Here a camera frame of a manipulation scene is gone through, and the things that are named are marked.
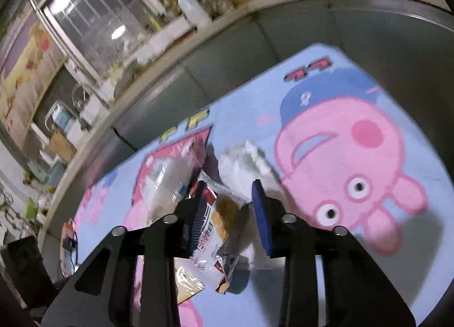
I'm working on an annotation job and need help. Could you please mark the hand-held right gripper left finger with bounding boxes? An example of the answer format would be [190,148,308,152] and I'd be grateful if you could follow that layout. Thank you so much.
[41,181,215,327]

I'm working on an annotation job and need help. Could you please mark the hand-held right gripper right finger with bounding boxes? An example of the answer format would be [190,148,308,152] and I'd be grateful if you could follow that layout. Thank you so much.
[250,179,416,327]

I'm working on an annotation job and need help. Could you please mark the white and orange snack packet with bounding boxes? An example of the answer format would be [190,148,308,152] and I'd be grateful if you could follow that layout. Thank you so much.
[175,169,252,304]

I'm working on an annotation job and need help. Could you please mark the red and white packet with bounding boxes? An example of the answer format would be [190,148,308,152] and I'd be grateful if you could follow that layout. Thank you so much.
[133,126,213,221]

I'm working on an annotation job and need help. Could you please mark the crumpled white plastic bag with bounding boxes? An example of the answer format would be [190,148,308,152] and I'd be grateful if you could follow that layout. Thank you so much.
[217,140,286,271]

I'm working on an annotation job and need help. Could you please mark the orange printed packet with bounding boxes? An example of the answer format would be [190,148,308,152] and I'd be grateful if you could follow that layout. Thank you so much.
[58,219,79,278]

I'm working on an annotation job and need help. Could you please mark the blue cartoon printed cloth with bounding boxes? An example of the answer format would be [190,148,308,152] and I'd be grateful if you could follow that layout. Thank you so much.
[73,43,449,327]

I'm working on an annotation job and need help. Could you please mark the cardboard box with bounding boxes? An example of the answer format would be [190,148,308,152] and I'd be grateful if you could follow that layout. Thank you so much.
[48,128,77,164]

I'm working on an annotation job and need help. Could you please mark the grey kitchen cabinet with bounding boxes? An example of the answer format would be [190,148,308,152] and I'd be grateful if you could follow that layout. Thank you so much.
[37,0,454,242]

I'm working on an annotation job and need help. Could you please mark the clear plastic container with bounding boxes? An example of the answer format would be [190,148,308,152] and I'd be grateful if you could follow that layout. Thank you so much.
[44,100,77,132]

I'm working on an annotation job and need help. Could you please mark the steel faucet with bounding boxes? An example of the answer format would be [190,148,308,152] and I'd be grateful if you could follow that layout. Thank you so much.
[71,82,110,108]

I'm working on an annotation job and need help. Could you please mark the dark box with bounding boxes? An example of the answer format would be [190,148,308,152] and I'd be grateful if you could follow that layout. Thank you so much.
[0,237,54,310]

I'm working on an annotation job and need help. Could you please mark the white plastic bottle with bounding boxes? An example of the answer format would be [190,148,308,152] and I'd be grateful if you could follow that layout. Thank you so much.
[177,0,213,28]

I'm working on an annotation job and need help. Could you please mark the barred kitchen window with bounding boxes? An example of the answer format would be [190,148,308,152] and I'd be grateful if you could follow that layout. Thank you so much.
[26,0,171,83]

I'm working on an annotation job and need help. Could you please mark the wall poster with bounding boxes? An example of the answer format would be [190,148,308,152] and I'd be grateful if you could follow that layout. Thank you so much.
[0,11,68,143]

